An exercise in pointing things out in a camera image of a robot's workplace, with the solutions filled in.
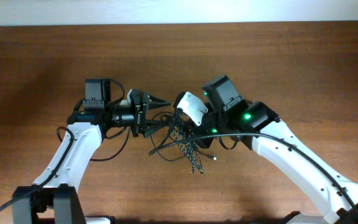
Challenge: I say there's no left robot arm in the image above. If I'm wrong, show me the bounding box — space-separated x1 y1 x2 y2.
12 78 170 223

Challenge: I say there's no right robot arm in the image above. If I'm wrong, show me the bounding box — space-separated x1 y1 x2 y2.
177 75 358 223

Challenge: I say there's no thin black cable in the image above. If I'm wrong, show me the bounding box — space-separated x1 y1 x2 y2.
148 111 218 162

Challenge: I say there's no braided black white cable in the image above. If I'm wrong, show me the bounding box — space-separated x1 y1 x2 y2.
160 113 205 174

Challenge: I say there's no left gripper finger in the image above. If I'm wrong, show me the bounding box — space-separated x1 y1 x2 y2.
141 91 171 111
143 119 168 138

